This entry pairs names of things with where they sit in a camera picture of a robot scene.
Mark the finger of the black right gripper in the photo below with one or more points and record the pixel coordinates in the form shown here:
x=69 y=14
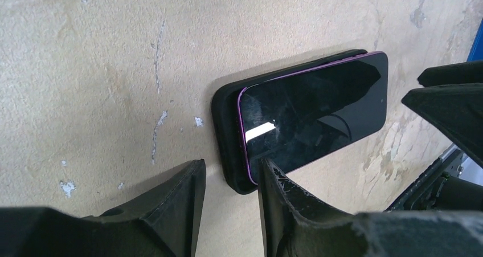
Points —
x=453 y=74

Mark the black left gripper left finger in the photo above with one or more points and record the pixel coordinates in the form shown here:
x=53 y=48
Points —
x=163 y=221

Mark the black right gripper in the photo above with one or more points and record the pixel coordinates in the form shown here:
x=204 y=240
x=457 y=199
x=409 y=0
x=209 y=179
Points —
x=456 y=111

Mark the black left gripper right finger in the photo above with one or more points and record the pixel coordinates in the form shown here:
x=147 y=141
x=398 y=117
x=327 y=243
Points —
x=296 y=223

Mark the purple phone black screen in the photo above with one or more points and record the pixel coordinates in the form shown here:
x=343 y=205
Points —
x=298 y=118

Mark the black phone case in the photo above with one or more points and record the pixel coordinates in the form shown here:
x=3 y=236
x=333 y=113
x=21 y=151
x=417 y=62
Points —
x=225 y=119

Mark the blue marker pen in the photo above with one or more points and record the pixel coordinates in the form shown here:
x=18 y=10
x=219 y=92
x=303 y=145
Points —
x=476 y=51

